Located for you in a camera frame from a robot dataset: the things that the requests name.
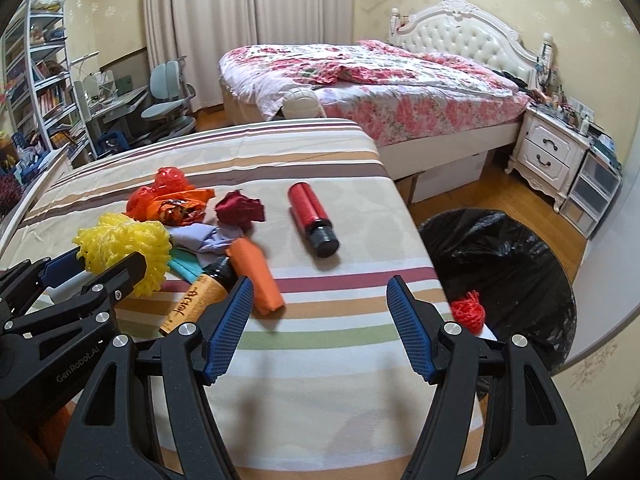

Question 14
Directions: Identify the pale green desk chair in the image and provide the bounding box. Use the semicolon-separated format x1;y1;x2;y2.
141;60;198;136

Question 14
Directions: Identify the red bottle with black cap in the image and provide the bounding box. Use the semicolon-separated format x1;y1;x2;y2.
287;182;340;258

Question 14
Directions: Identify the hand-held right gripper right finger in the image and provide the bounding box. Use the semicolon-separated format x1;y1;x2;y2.
386;275;587;480

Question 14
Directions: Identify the teal and white tube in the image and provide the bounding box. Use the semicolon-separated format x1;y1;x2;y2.
167;252;206;283

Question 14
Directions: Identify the bin with black bag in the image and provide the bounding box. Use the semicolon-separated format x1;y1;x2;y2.
417;209;578;401

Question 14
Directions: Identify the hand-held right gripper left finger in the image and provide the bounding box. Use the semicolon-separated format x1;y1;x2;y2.
59;276;255;480

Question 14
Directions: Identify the lavender crumpled cloth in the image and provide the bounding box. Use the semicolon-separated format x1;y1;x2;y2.
167;222;251;266

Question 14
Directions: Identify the clutter of small bottles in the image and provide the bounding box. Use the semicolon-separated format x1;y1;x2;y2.
530;85;596;133

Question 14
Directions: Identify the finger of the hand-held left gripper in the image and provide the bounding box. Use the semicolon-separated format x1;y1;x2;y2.
0;251;149;337
0;254;87;311

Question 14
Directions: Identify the plastic drawer unit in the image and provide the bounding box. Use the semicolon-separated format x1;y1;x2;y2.
560;147;623;238

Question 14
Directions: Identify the white bed frame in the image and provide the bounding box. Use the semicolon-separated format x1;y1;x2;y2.
375;110;526;181

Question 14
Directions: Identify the dark red crumpled cloth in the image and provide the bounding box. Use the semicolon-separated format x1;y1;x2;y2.
215;189;265;226

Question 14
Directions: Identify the beige curtain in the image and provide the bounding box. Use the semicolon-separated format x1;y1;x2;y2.
142;0;356;116

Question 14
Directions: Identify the white nightstand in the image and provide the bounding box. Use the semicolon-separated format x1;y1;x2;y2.
506;105;591;213

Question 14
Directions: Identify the white storage box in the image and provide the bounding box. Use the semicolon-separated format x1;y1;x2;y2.
415;152;493;203

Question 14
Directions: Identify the white bookshelf with books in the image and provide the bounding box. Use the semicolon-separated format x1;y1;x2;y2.
0;0;98;161

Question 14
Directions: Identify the white tufted headboard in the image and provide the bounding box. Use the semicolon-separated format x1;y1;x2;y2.
387;0;556;86

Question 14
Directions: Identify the striped tablecloth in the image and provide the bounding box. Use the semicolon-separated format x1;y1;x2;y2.
0;117;483;480

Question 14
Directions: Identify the orange-red foam net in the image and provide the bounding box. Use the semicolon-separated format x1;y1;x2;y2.
126;186;168;222

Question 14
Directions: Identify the yellow foam net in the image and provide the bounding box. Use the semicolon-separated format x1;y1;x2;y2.
74;212;172;297

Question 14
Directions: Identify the brown bottle with tan label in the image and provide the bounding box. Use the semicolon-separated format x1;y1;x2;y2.
159;257;238;337

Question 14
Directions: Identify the blue stool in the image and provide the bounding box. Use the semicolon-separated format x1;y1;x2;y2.
97;130;126;153

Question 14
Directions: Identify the white volleyball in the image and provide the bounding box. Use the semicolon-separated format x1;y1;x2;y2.
282;87;323;121

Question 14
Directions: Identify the orange printed wrapper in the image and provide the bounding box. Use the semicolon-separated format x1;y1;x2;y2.
150;189;216;226

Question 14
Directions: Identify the floral blanket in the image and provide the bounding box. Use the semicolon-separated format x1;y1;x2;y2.
219;39;531;146

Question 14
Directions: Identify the orange cloth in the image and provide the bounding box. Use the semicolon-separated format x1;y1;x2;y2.
225;237;286;317

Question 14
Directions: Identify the grey study desk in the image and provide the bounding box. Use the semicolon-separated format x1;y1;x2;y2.
80;85;151;136

